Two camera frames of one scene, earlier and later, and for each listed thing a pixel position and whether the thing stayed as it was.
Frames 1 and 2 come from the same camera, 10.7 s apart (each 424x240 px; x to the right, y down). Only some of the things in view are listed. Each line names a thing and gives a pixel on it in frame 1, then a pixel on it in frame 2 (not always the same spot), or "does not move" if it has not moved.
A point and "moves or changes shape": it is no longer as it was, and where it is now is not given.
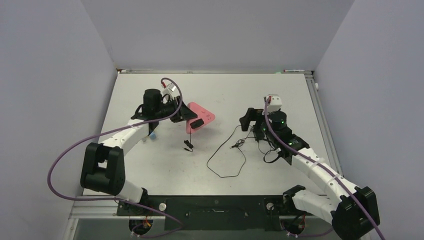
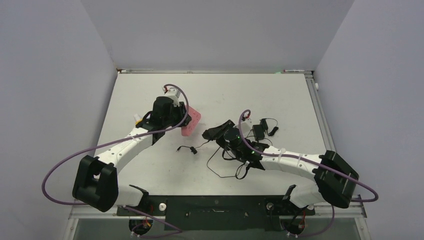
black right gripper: x=253 y=114 -> x=216 y=133
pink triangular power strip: x=206 y=116 moves or changes shape
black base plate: x=200 y=212 does not move
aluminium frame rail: x=322 y=121 does not move
